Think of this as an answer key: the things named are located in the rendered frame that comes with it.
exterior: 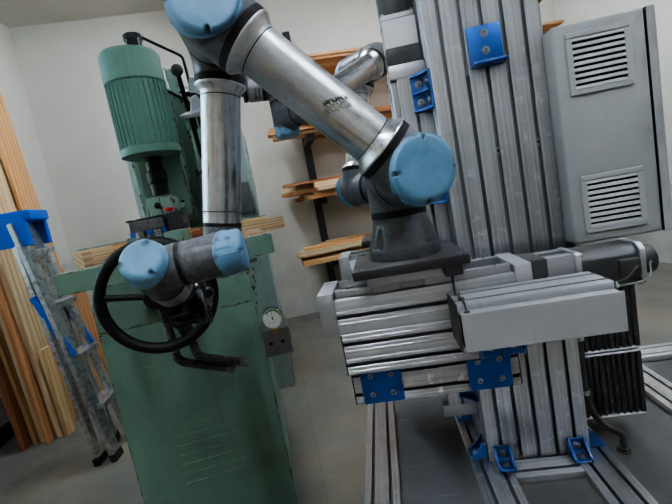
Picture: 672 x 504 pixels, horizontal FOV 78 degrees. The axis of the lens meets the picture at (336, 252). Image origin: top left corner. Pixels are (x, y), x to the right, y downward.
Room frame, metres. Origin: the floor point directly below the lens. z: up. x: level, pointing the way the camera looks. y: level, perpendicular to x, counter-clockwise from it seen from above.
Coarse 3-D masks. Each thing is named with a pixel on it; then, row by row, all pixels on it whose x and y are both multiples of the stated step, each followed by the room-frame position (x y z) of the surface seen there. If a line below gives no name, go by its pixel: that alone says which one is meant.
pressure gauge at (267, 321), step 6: (270, 306) 1.18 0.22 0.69; (264, 312) 1.15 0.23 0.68; (270, 312) 1.16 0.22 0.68; (276, 312) 1.16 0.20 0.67; (264, 318) 1.15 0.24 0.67; (270, 318) 1.16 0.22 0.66; (276, 318) 1.16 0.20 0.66; (282, 318) 1.16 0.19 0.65; (264, 324) 1.15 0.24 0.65; (270, 324) 1.16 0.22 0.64; (276, 324) 1.16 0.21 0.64; (276, 330) 1.18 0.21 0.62
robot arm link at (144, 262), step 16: (144, 240) 0.66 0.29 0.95; (128, 256) 0.64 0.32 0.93; (144, 256) 0.64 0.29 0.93; (160, 256) 0.64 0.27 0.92; (128, 272) 0.63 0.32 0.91; (144, 272) 0.63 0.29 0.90; (160, 272) 0.64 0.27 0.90; (176, 272) 0.66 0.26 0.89; (144, 288) 0.65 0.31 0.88; (160, 288) 0.66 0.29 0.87; (176, 288) 0.70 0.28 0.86
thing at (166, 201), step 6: (150, 198) 1.28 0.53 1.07; (156, 198) 1.28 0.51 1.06; (162, 198) 1.29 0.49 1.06; (168, 198) 1.29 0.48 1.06; (174, 198) 1.34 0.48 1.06; (150, 204) 1.28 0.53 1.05; (162, 204) 1.29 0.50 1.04; (168, 204) 1.29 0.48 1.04; (174, 204) 1.32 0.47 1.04; (150, 210) 1.28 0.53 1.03; (156, 210) 1.28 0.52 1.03; (162, 210) 1.29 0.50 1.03; (174, 210) 1.30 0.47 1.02; (180, 210) 1.41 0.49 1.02
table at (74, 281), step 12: (252, 240) 1.22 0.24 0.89; (264, 240) 1.22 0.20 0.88; (252, 252) 1.22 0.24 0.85; (264, 252) 1.22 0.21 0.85; (60, 276) 1.12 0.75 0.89; (72, 276) 1.13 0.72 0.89; (84, 276) 1.13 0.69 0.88; (120, 276) 1.15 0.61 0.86; (60, 288) 1.12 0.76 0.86; (72, 288) 1.13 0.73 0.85; (84, 288) 1.13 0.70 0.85
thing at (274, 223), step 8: (280, 216) 1.39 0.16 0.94; (248, 224) 1.37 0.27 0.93; (256, 224) 1.37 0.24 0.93; (264, 224) 1.38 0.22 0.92; (272, 224) 1.38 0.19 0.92; (280, 224) 1.39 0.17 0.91; (112, 248) 1.29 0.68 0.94; (96, 256) 1.28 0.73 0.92; (104, 256) 1.29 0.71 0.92; (96, 264) 1.28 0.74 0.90
